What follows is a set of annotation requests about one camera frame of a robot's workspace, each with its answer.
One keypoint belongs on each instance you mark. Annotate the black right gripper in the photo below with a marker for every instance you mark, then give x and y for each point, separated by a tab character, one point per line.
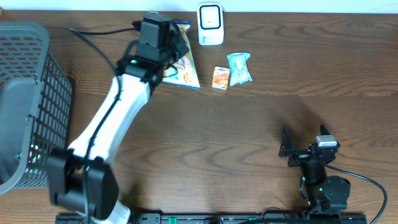
299	155

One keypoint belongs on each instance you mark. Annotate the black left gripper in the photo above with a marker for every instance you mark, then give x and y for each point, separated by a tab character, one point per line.
178	36

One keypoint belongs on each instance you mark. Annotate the yellow snack bag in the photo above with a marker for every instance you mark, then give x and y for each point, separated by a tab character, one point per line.
183	71

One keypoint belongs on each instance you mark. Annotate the orange small box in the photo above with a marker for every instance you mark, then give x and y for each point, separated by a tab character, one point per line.
220	78

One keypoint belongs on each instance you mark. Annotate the teal snack packet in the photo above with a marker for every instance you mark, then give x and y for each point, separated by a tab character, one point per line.
239	72

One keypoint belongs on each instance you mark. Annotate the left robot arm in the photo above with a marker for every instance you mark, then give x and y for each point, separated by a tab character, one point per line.
81	177

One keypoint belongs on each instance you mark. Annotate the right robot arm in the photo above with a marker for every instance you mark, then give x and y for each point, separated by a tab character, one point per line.
324	193

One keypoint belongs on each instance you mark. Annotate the white barcode scanner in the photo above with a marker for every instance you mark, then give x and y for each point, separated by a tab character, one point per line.
210	24

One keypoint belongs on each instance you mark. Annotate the grey plastic mesh basket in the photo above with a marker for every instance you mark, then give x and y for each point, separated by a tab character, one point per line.
36	104

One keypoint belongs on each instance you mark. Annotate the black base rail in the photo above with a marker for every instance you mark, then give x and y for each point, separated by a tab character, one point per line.
269	217

